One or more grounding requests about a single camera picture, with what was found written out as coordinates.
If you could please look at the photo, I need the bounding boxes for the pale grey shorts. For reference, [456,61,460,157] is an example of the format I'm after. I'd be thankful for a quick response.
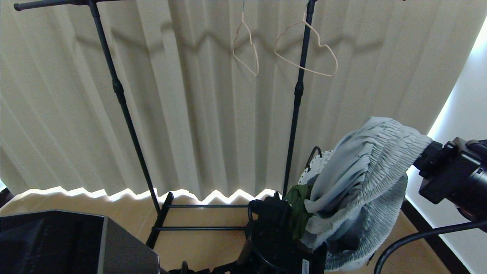
[301,116,433,272]

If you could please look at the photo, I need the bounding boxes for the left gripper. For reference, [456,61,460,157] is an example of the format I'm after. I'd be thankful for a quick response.
[247,225,328,274]

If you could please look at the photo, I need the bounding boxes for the white laundry basket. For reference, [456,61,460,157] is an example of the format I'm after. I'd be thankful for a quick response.
[298,146,337,191]

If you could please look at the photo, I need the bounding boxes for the pink clothes hanger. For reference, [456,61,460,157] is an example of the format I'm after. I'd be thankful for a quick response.
[274,11,338,78]
[233,0,260,76]

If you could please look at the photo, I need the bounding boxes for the beige curtain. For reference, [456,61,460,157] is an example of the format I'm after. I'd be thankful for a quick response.
[0,0,487,202]

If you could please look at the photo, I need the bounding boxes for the green garment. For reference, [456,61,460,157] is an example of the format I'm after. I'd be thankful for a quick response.
[283,184,317,240]

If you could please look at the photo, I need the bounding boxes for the black clothes rack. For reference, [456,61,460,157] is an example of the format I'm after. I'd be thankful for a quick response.
[13,0,318,250]

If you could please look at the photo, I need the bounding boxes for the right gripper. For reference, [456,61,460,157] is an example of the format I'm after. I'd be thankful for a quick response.
[413,138,487,231]

